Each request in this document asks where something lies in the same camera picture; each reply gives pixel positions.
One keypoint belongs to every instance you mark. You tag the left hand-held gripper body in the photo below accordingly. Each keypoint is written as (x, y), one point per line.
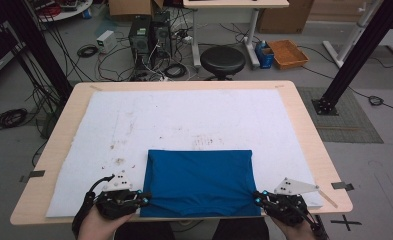
(117, 203)

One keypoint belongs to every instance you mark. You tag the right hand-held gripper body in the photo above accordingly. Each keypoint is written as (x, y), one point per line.
(289, 208)

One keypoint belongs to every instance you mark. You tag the blue t-shirt with white print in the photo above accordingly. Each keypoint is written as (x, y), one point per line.
(200, 180)

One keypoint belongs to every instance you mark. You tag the person's right hand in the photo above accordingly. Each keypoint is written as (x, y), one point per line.
(294, 233)

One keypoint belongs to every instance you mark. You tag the person's left hand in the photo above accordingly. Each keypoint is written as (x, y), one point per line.
(94, 228)

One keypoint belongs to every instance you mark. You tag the person's dark trousers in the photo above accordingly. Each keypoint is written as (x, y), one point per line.
(240, 231)

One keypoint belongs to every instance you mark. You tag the beige tape strip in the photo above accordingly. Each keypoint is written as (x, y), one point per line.
(328, 199)

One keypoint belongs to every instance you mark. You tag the black tape cross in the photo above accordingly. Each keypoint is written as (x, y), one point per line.
(345, 222)

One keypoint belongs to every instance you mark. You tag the black tape strip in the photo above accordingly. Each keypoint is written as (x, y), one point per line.
(35, 174)
(343, 186)

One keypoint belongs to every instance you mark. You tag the white felt mat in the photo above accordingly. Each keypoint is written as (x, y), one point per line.
(184, 116)

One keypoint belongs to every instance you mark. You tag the grey floor mat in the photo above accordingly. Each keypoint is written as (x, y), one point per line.
(350, 133)

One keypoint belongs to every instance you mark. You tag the blue plastic container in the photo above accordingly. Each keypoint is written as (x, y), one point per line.
(265, 56)

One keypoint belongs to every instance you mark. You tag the black round stool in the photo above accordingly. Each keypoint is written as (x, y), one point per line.
(222, 60)

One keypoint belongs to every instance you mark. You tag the orange cardboard tray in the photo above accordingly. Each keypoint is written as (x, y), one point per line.
(287, 53)

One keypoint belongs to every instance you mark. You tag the black computer tower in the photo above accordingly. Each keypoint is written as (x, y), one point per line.
(162, 33)
(139, 40)

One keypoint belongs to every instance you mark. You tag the white power supply box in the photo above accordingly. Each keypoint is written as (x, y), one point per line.
(105, 41)

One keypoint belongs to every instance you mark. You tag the large brown cardboard box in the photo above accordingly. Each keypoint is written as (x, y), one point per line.
(284, 16)

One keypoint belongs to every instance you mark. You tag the white metal stand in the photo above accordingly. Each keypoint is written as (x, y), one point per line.
(350, 36)

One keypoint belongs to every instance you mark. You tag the white desk with metal legs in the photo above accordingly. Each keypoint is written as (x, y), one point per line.
(234, 3)

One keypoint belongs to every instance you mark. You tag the round white table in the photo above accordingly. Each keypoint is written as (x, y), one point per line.
(74, 10)

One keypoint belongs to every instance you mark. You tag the black aluminium frame post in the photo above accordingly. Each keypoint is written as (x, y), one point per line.
(37, 50)
(360, 53)

